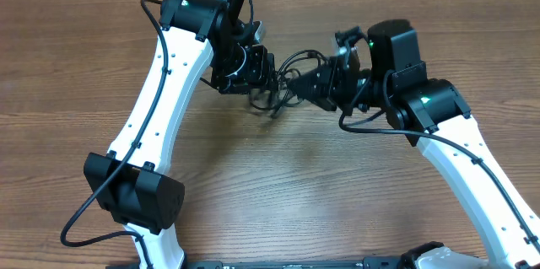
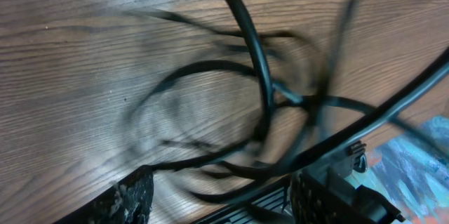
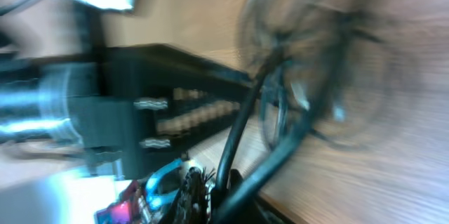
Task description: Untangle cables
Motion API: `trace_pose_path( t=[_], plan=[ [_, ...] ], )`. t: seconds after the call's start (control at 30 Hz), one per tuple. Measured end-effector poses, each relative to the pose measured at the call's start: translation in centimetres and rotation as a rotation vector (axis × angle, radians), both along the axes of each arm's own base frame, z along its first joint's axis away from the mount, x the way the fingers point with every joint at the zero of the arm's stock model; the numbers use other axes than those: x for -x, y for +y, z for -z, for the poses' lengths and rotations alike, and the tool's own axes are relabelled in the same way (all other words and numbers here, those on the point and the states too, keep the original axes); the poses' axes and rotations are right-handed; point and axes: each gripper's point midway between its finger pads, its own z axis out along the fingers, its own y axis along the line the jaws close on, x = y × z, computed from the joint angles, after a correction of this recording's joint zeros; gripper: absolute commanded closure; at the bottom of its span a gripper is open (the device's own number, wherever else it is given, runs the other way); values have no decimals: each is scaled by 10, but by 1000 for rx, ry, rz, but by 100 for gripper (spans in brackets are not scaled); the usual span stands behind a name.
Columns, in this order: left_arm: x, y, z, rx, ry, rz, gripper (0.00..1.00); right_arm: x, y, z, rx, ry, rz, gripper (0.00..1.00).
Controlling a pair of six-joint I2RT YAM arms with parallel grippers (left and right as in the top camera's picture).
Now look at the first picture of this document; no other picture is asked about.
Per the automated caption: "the long black usb cable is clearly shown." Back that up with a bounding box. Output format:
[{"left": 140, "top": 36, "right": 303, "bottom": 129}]
[{"left": 246, "top": 73, "right": 305, "bottom": 119}]

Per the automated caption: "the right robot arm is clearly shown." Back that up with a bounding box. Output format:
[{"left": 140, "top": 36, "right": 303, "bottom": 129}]
[{"left": 288, "top": 19, "right": 539, "bottom": 268}]

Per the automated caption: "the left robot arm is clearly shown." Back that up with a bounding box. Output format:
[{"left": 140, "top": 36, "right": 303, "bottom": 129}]
[{"left": 84, "top": 0, "right": 278, "bottom": 268}]

